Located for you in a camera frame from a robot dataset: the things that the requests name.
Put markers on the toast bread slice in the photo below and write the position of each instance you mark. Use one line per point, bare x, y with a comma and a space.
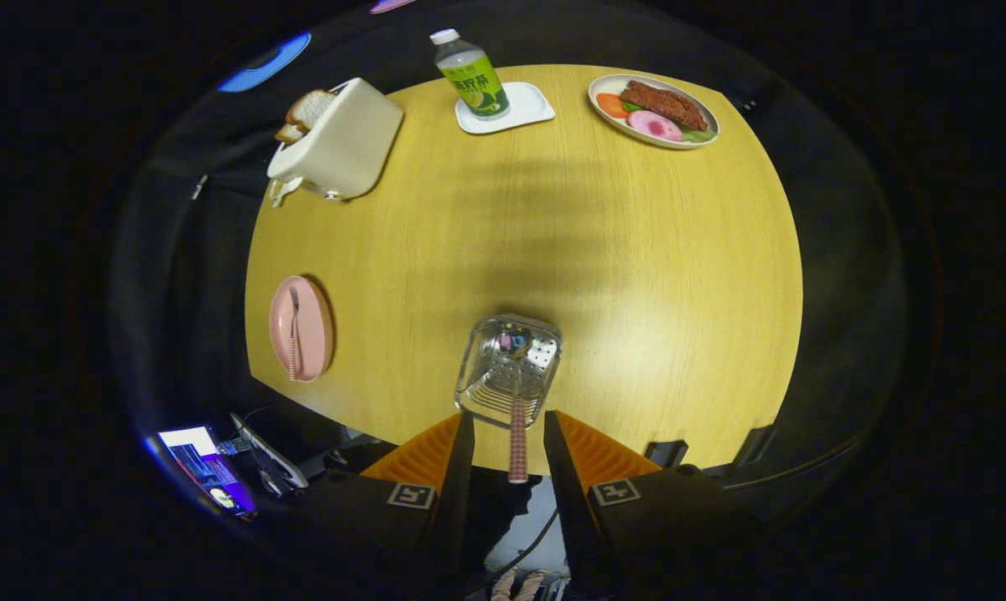
289, 133
310, 108

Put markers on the black table bracket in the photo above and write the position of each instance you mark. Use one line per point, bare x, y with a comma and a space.
755, 444
665, 453

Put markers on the brown steak piece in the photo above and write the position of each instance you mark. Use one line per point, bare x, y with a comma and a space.
665, 104

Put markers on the pink radish slice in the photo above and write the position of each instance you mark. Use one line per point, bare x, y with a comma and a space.
654, 126

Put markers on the person's legs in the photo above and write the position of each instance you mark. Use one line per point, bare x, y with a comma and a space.
515, 586

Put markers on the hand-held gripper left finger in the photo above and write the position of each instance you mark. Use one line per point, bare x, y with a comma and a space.
457, 501

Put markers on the orange tomato slice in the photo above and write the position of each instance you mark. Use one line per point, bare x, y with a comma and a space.
611, 106

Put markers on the white toaster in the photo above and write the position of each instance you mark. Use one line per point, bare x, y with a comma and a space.
348, 142

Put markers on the pink round plate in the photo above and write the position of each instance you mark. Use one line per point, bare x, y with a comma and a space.
315, 330

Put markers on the green lettuce leaf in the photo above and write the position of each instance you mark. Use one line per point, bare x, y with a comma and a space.
699, 134

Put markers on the white square coaster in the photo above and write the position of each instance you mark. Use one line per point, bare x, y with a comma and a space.
528, 104

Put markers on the green label drink bottle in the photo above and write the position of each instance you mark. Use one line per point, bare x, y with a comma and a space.
473, 79

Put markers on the oval plate with food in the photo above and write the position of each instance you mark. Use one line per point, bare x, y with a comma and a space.
607, 83

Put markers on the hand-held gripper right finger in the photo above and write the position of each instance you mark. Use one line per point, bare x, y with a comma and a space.
565, 501

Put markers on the open laptop with lit screen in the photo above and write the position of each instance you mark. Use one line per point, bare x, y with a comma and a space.
206, 467

